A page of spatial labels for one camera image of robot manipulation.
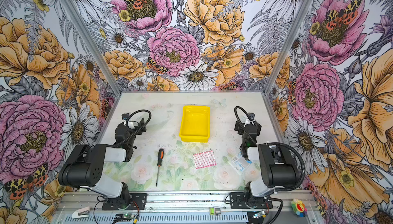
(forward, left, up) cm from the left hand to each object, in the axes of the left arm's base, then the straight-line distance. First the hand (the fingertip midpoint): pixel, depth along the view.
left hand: (136, 122), depth 93 cm
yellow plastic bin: (0, -35, -2) cm, 35 cm away
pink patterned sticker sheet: (-20, -40, -8) cm, 46 cm away
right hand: (-2, -66, 0) cm, 66 cm away
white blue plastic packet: (-22, -60, -8) cm, 64 cm away
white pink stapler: (-44, +15, -6) cm, 47 cm away
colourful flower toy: (-44, -83, -6) cm, 94 cm away
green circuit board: (-46, -3, -9) cm, 47 cm away
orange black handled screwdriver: (-18, -16, -7) cm, 25 cm away
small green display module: (-44, -44, -5) cm, 62 cm away
